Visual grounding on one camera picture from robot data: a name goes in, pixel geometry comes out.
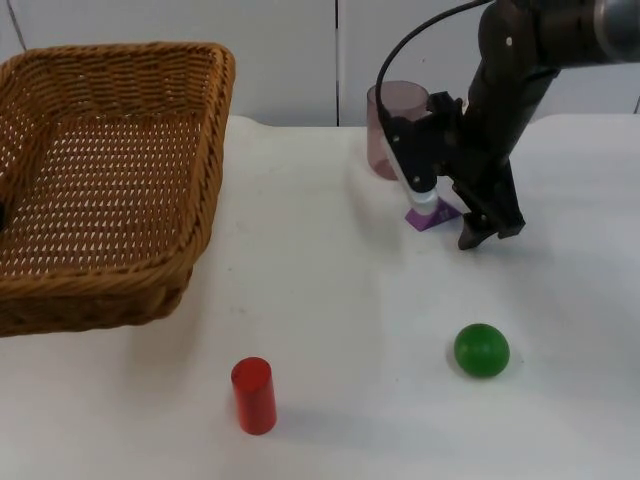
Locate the clear cup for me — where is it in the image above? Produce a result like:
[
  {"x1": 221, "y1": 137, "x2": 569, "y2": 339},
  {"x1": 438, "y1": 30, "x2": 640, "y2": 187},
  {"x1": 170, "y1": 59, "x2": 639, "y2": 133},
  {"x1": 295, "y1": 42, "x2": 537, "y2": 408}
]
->
[{"x1": 366, "y1": 80, "x2": 431, "y2": 180}]

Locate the black cable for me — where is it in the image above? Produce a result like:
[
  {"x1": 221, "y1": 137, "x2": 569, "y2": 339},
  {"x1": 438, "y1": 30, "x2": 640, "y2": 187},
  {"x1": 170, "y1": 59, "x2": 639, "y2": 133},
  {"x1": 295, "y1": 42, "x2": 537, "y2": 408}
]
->
[{"x1": 376, "y1": 0, "x2": 497, "y2": 126}]

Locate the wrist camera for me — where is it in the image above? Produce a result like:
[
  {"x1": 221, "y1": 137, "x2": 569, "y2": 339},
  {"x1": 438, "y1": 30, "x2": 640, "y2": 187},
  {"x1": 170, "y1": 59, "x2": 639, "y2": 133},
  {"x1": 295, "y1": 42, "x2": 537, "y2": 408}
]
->
[{"x1": 382, "y1": 91, "x2": 464, "y2": 213}]

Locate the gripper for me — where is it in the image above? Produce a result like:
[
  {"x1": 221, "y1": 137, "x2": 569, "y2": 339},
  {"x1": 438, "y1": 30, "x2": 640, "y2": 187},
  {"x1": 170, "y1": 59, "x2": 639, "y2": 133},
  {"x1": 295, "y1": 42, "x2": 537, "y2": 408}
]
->
[{"x1": 439, "y1": 112, "x2": 526, "y2": 251}]

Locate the red cylinder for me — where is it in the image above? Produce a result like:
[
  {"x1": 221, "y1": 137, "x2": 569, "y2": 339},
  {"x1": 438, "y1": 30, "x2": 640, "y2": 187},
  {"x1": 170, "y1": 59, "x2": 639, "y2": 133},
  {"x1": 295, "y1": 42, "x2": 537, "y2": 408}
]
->
[{"x1": 230, "y1": 356, "x2": 278, "y2": 436}]

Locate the brown wicker basket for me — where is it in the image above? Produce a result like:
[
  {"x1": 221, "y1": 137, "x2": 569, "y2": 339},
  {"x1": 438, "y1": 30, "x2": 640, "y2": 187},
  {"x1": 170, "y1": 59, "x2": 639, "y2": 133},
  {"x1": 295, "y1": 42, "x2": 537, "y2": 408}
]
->
[{"x1": 0, "y1": 41, "x2": 237, "y2": 338}]

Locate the green ball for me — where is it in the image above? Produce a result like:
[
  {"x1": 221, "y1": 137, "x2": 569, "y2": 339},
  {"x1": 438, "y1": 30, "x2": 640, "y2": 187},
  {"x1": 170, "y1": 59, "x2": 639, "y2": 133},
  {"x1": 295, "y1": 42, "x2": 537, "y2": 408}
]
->
[{"x1": 453, "y1": 323, "x2": 511, "y2": 379}]

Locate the purple triangular block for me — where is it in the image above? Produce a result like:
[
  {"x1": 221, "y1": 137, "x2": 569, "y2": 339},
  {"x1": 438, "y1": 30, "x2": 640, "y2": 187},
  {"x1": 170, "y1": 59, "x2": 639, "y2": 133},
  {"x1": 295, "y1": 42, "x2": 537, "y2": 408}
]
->
[{"x1": 403, "y1": 195, "x2": 462, "y2": 234}]

